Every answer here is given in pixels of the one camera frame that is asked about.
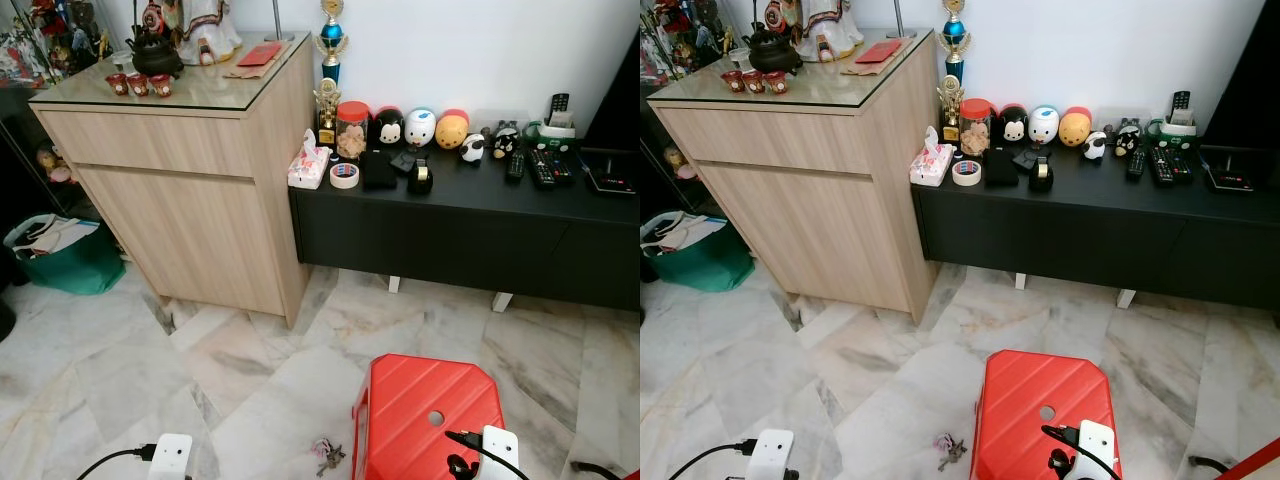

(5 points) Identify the bunch of keys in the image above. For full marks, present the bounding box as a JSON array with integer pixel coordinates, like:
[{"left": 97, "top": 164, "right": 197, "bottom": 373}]
[
  {"left": 933, "top": 431, "right": 970, "bottom": 473},
  {"left": 310, "top": 436, "right": 347, "bottom": 477}
]

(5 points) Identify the red plastic stool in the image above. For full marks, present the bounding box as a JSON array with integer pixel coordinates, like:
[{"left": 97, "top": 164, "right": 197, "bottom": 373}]
[
  {"left": 970, "top": 350, "right": 1124, "bottom": 480},
  {"left": 351, "top": 354, "right": 507, "bottom": 480}
]

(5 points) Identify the marble table with red edge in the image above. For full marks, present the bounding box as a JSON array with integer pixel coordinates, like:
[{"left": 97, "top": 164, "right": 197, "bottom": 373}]
[{"left": 1214, "top": 434, "right": 1280, "bottom": 480}]

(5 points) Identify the black low tv console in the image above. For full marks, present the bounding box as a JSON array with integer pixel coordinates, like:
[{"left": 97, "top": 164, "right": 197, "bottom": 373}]
[
  {"left": 290, "top": 146, "right": 641, "bottom": 312},
  {"left": 910, "top": 145, "right": 1280, "bottom": 310}
]

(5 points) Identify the black pouch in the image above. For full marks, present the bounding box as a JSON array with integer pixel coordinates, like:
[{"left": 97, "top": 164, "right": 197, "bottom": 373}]
[
  {"left": 984, "top": 148, "right": 1020, "bottom": 189},
  {"left": 361, "top": 150, "right": 400, "bottom": 192}
]

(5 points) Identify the green shopping bag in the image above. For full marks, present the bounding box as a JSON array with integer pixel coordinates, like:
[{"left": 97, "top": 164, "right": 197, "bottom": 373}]
[
  {"left": 4, "top": 214, "right": 127, "bottom": 297},
  {"left": 640, "top": 210, "right": 757, "bottom": 294}
]

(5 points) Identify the flat black device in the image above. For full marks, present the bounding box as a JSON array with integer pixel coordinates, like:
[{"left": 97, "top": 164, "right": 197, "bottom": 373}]
[
  {"left": 584, "top": 164, "right": 638, "bottom": 196},
  {"left": 1202, "top": 162, "right": 1257, "bottom": 194}
]

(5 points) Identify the white pink tissue pack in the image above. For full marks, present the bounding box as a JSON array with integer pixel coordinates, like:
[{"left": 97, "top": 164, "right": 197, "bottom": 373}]
[
  {"left": 909, "top": 126, "right": 955, "bottom": 188},
  {"left": 287, "top": 129, "right": 332, "bottom": 190}
]

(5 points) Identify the black penguin plush toy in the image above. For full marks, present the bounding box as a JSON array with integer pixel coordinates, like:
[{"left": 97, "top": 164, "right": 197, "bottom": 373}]
[
  {"left": 1112, "top": 117, "right": 1145, "bottom": 157},
  {"left": 489, "top": 120, "right": 522, "bottom": 160}
]

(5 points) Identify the yellow bear plush toy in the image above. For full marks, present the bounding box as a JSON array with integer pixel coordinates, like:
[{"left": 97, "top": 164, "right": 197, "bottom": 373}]
[
  {"left": 435, "top": 108, "right": 471, "bottom": 151},
  {"left": 1059, "top": 106, "right": 1094, "bottom": 149}
]

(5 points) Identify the white duck plush toy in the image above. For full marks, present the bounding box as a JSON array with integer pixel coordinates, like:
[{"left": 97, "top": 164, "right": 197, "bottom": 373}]
[
  {"left": 1028, "top": 104, "right": 1062, "bottom": 148},
  {"left": 404, "top": 106, "right": 439, "bottom": 150}
]

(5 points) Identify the black mouse plush toy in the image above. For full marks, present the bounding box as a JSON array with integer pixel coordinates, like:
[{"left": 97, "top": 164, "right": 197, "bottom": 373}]
[
  {"left": 996, "top": 102, "right": 1031, "bottom": 149},
  {"left": 371, "top": 104, "right": 406, "bottom": 152}
]

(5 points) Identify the red lidded snack jar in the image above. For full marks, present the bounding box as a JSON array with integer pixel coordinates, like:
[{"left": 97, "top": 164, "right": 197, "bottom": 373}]
[
  {"left": 958, "top": 97, "right": 995, "bottom": 159},
  {"left": 335, "top": 100, "right": 372, "bottom": 162}
]

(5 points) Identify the green white holder basket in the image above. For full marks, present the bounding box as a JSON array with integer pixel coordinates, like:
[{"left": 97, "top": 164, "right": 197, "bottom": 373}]
[
  {"left": 524, "top": 118, "right": 579, "bottom": 152},
  {"left": 1146, "top": 116, "right": 1200, "bottom": 150}
]

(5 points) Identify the light wooden cabinet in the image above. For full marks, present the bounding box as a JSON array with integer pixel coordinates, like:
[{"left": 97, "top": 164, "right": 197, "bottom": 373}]
[
  {"left": 28, "top": 30, "right": 319, "bottom": 329},
  {"left": 648, "top": 28, "right": 942, "bottom": 323}
]

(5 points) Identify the small gold trophy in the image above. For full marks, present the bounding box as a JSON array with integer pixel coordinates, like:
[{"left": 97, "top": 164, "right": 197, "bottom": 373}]
[
  {"left": 936, "top": 75, "right": 967, "bottom": 142},
  {"left": 312, "top": 79, "right": 343, "bottom": 145}
]

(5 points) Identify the black television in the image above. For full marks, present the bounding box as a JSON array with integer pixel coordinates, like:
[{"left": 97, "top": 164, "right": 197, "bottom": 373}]
[
  {"left": 584, "top": 28, "right": 641, "bottom": 153},
  {"left": 1199, "top": 0, "right": 1280, "bottom": 152}
]

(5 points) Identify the tall blue gold trophy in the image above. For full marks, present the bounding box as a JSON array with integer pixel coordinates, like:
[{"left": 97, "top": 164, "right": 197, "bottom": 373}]
[
  {"left": 940, "top": 0, "right": 973, "bottom": 84},
  {"left": 317, "top": 0, "right": 351, "bottom": 87}
]

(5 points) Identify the red envelope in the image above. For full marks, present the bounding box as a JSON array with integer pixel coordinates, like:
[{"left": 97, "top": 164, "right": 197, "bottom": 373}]
[
  {"left": 852, "top": 40, "right": 904, "bottom": 67},
  {"left": 236, "top": 42, "right": 285, "bottom": 70}
]

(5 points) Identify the glass display case with figures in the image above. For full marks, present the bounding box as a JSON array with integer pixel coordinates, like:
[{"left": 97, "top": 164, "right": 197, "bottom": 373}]
[
  {"left": 640, "top": 0, "right": 738, "bottom": 73},
  {"left": 0, "top": 0, "right": 113, "bottom": 79}
]

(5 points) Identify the white robed figurine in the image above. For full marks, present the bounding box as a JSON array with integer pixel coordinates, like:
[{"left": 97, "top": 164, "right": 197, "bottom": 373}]
[
  {"left": 765, "top": 0, "right": 864, "bottom": 64},
  {"left": 160, "top": 0, "right": 244, "bottom": 67}
]

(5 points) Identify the black iron teapot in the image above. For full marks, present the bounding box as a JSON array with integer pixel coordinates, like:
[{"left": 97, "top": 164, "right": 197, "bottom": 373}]
[
  {"left": 747, "top": 24, "right": 805, "bottom": 77},
  {"left": 127, "top": 27, "right": 186, "bottom": 80}
]

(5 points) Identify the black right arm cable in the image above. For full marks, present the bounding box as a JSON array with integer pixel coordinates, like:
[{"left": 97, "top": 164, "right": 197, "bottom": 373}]
[
  {"left": 1040, "top": 425, "right": 1116, "bottom": 480},
  {"left": 445, "top": 431, "right": 522, "bottom": 480}
]

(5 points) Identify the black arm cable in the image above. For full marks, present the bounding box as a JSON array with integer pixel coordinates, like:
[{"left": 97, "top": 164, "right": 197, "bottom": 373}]
[
  {"left": 445, "top": 431, "right": 522, "bottom": 480},
  {"left": 667, "top": 439, "right": 759, "bottom": 480},
  {"left": 77, "top": 446, "right": 157, "bottom": 480},
  {"left": 1040, "top": 425, "right": 1116, "bottom": 480}
]

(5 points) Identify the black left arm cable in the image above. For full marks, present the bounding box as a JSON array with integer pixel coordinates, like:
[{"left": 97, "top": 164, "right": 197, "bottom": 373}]
[
  {"left": 667, "top": 439, "right": 759, "bottom": 480},
  {"left": 77, "top": 446, "right": 157, "bottom": 480}
]

